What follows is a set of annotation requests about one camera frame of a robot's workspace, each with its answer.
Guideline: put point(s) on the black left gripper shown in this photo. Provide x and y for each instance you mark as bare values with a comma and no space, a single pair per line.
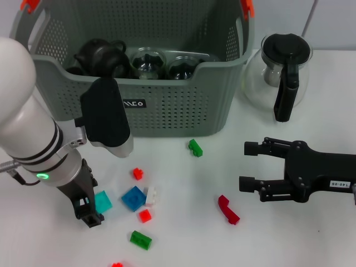
79,189

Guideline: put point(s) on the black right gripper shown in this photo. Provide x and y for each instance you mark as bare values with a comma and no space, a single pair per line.
314,172

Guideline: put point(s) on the cyan square toy brick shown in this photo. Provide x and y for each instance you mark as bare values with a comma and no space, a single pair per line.
104,201

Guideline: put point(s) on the blue square toy brick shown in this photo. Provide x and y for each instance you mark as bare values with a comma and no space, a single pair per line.
134,198

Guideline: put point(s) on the small red toy brick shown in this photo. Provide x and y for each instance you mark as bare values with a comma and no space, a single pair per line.
145,216
138,173

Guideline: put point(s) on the white toy brick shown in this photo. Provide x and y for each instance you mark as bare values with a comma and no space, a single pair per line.
152,196

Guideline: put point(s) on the green toy brick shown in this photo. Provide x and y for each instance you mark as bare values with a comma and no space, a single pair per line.
141,239
196,148

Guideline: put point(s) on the glass teacup black holder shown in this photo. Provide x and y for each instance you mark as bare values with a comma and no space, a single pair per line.
182,71
121,71

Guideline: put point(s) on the glass jar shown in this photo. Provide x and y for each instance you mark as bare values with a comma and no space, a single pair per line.
147,65

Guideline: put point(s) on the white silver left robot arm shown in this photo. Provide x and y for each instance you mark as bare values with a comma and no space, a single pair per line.
16,97

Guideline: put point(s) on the gray perforated storage bin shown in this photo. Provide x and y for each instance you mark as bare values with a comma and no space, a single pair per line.
180,111

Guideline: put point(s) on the long red toy piece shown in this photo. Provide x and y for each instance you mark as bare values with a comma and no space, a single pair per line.
228,210

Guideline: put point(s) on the black ceramic teapot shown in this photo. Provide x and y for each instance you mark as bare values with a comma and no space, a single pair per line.
94,57

